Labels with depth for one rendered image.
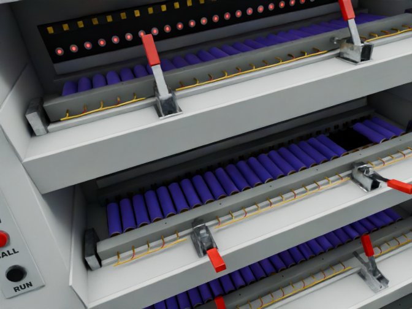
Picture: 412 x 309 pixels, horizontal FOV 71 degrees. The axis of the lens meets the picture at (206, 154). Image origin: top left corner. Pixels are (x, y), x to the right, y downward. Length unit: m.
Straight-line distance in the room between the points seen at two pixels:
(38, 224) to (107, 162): 0.10
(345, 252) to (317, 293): 0.09
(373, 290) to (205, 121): 0.42
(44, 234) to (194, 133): 0.20
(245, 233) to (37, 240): 0.25
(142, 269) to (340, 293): 0.34
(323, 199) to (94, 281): 0.34
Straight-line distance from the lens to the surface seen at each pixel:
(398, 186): 0.46
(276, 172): 0.48
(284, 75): 0.41
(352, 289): 0.60
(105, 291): 0.41
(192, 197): 0.45
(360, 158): 0.52
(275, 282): 0.56
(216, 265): 0.34
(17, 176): 0.35
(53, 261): 0.38
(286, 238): 0.44
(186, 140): 0.34
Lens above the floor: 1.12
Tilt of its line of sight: 16 degrees down
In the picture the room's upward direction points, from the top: 14 degrees counter-clockwise
